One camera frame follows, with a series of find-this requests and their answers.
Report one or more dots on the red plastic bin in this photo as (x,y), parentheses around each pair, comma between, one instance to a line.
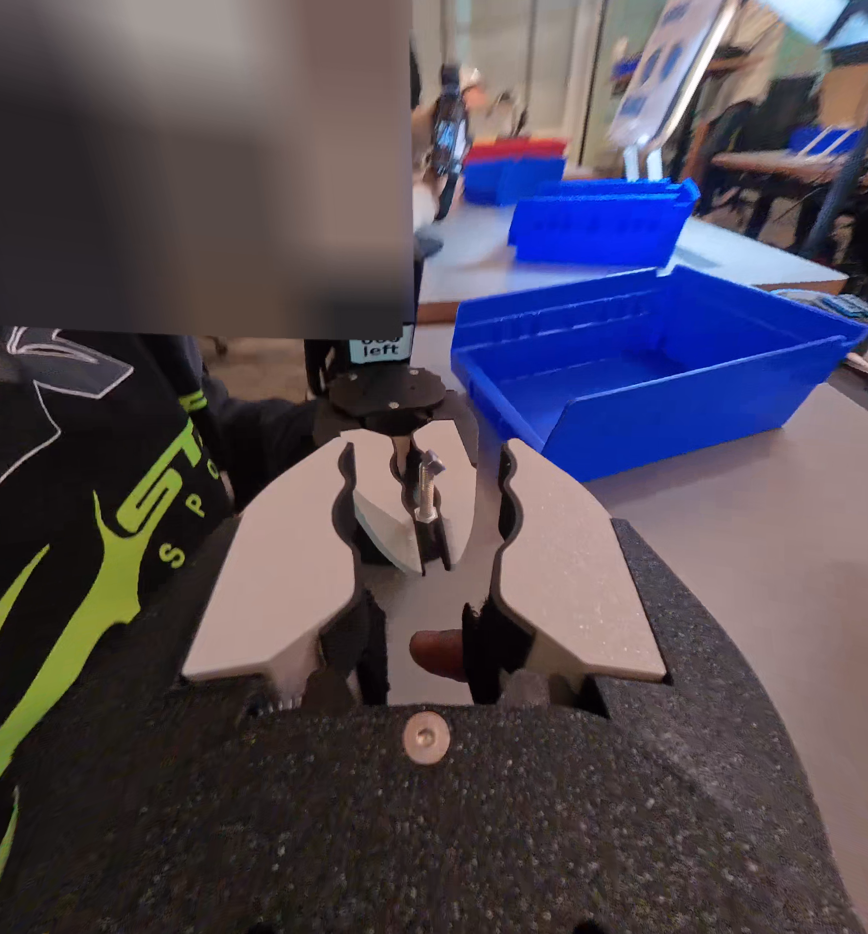
(514,148)

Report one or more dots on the person's right hand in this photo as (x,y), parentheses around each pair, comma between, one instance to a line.
(439,651)

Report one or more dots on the printed instruction sheet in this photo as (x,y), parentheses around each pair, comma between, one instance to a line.
(667,66)

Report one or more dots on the person's left forearm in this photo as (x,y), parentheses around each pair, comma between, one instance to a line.
(266,438)

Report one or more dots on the thin silver bolt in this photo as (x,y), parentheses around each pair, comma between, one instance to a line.
(426,496)

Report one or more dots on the black light stand pole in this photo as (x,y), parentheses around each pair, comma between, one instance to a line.
(849,160)

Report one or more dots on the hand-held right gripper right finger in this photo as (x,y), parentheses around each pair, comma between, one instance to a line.
(579,584)

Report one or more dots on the blue plastic bin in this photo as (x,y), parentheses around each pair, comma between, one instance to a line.
(824,140)
(507,182)
(660,408)
(594,226)

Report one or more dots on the wooden office desk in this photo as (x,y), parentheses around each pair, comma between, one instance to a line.
(784,166)

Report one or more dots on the studio light panel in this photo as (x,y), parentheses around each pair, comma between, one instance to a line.
(842,18)

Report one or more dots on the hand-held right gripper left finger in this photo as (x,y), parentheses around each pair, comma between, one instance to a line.
(273,576)

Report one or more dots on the white document stand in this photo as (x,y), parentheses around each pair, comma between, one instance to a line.
(642,157)

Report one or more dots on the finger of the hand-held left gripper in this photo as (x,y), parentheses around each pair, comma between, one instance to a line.
(375,481)
(459,481)

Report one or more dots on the light grey table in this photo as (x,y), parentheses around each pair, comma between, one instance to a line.
(477,270)

